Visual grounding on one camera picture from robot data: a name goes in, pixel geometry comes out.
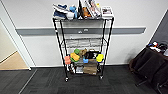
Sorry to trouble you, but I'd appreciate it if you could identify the dark striped packet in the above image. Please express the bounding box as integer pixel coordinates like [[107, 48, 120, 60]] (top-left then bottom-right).
[[67, 63, 76, 74]]

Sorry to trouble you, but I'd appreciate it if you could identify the yellow round toy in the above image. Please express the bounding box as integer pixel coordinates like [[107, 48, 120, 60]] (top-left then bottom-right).
[[95, 53, 105, 63]]

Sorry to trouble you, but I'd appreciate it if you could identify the brown plush toy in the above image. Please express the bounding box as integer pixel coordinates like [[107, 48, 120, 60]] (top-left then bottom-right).
[[79, 48, 88, 58]]

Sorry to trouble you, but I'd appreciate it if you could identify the dark blue folded cloth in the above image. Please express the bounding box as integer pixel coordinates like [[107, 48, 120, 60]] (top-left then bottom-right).
[[53, 11, 68, 20]]

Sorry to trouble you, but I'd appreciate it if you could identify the magazine with face print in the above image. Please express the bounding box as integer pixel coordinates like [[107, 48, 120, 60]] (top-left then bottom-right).
[[85, 0, 102, 18]]

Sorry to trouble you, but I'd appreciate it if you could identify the black draped chair cart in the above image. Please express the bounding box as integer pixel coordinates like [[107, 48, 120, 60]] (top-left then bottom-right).
[[129, 45, 168, 94]]

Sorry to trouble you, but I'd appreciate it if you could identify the small blue box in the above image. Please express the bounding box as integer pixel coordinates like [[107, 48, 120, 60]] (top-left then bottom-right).
[[82, 58, 90, 64]]

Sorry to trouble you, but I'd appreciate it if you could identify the long grey wall band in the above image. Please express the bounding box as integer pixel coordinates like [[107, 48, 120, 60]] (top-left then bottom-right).
[[15, 26, 147, 37]]

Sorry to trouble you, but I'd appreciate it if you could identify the white door frame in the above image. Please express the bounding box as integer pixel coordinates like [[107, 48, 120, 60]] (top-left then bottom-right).
[[0, 2, 33, 71]]

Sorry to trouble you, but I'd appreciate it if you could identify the white book with photo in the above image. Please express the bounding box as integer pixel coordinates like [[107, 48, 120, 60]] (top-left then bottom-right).
[[100, 5, 114, 20]]

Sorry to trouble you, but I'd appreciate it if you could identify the white bowl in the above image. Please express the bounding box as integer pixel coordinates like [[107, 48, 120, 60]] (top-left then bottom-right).
[[66, 12, 75, 20]]

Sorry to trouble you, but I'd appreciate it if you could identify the brown cardboard box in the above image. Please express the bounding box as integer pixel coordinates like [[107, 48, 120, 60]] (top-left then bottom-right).
[[82, 61, 98, 75]]

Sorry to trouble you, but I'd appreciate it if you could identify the yellow orange toy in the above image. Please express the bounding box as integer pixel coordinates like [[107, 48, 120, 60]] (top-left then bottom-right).
[[70, 52, 81, 62]]

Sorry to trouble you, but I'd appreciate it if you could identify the red blue small object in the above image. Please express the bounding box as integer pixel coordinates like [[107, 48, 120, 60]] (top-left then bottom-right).
[[148, 41, 161, 50]]

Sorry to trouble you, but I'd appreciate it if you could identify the orange plush toy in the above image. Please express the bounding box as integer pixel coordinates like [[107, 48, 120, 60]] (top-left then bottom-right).
[[82, 6, 92, 18]]

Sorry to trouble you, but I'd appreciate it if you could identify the green toy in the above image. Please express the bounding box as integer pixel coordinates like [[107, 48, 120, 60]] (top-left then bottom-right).
[[73, 48, 81, 55]]

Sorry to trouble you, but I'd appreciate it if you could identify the black wire shelf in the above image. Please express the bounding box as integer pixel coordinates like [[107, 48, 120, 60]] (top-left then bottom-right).
[[52, 15, 115, 82]]

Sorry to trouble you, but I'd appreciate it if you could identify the small white box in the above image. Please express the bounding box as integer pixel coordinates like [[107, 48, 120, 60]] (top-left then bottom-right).
[[75, 65, 84, 74]]

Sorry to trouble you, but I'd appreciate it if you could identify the salmon orange toy block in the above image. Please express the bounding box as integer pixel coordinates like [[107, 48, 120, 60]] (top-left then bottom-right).
[[64, 55, 72, 65]]

